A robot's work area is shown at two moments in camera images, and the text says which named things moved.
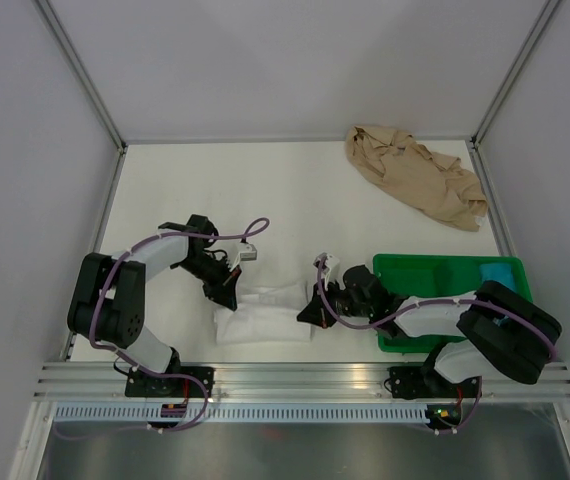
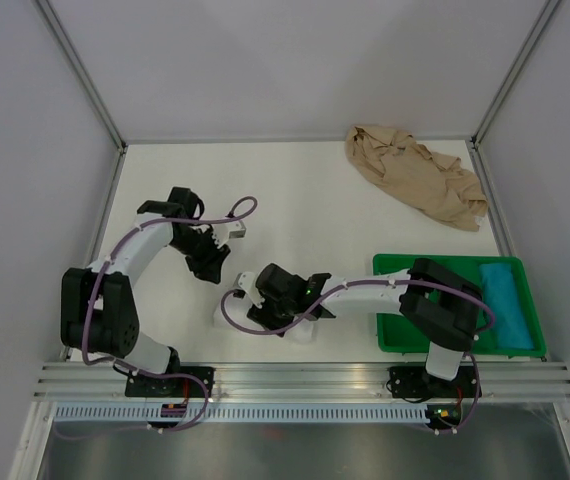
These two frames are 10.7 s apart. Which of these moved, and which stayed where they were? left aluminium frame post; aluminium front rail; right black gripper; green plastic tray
Moved: right black gripper
Stayed: green plastic tray; aluminium front rail; left aluminium frame post
